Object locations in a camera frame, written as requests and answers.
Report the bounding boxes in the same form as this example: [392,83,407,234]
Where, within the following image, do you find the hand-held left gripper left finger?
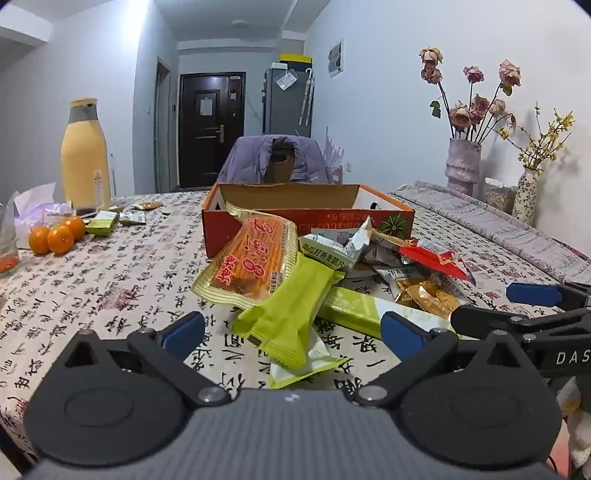
[58,312,232,409]

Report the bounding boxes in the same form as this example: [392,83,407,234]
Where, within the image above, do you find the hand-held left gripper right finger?
[345,312,532,409]

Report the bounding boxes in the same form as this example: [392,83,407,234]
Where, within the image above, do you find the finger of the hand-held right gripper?
[450,305,591,344]
[505,281,591,311]

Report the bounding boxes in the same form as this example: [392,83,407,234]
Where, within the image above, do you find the gold snack packet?
[394,277,469,320]

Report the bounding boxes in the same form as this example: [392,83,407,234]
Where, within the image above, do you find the long green white snack packet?
[316,285,458,341]

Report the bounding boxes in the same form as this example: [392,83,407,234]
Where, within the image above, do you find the red snack packet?
[398,239,475,283]

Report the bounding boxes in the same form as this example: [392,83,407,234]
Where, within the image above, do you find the pale green white snack packet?
[268,323,352,389]

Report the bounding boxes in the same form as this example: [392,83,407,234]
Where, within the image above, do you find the orange cardboard box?
[202,182,415,259]

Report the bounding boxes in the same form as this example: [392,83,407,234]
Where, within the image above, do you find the bright green snack packet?
[231,253,347,370]

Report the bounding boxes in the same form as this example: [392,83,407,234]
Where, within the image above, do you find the large orange striped snack packet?
[191,203,301,311]

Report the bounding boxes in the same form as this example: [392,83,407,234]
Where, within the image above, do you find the quilted floral cloth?
[390,181,591,284]

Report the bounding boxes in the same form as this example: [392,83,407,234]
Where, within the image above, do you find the glass storage jar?
[484,178,518,214]

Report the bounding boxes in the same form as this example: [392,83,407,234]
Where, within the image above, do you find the small green snack packet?
[85,213,120,237]

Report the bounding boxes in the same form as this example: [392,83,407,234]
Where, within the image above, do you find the pink ribbed vase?
[444,137,483,197]

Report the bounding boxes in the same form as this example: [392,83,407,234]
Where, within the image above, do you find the yellow flower branches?
[496,105,578,174]

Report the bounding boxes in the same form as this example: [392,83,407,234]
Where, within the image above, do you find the purple padded jacket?
[217,134,331,185]

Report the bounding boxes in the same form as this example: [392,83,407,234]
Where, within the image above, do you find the pink paper bag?
[323,129,347,183]

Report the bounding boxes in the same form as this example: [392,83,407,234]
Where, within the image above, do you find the brown chair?
[264,138,298,184]

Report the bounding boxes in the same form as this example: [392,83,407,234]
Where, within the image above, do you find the dried pink rose bouquet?
[419,46,522,141]

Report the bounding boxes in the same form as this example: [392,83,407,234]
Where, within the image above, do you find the clear bag of orange bits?
[0,191,20,277]

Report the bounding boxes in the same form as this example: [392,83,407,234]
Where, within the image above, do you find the dark brown entrance door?
[179,71,246,189]

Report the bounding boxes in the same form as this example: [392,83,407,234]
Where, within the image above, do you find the crumpled plastic bag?
[0,182,75,232]

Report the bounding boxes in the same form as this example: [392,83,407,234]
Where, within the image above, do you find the yellow thermos bottle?
[61,98,112,209]

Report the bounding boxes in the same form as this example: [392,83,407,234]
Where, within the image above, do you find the grey side door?
[154,56,172,192]

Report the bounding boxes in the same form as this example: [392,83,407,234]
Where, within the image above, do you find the grey refrigerator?
[263,67,315,137]

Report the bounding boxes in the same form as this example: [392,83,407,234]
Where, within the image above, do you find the hanging folded umbrella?
[299,68,315,125]

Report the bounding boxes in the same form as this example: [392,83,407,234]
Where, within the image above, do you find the white wall panel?
[328,41,345,77]

